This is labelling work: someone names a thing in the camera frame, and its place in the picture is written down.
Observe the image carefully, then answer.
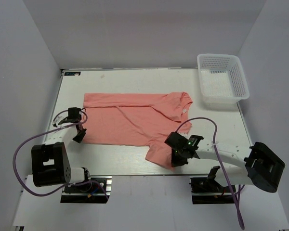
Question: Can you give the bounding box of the pink t shirt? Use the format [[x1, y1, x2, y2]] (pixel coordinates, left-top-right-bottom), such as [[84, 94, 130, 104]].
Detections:
[[83, 92, 193, 170]]

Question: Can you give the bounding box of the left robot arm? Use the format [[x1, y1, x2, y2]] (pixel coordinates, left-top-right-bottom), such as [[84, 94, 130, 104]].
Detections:
[[31, 107, 92, 192]]

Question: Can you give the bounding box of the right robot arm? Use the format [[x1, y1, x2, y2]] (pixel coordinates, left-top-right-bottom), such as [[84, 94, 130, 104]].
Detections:
[[165, 132, 285, 193]]

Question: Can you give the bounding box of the dark label sticker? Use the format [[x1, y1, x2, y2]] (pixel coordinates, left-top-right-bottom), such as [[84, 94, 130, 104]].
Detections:
[[64, 72, 81, 76]]

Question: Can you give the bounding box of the white plastic basket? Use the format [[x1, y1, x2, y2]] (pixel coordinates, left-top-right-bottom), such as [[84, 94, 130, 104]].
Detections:
[[197, 53, 250, 104]]

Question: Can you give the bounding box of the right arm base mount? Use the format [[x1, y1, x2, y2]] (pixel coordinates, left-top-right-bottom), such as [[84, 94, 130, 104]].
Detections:
[[189, 177, 234, 205]]

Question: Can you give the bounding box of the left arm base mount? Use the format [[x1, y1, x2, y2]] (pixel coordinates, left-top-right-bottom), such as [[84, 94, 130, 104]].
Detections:
[[60, 176, 112, 204]]

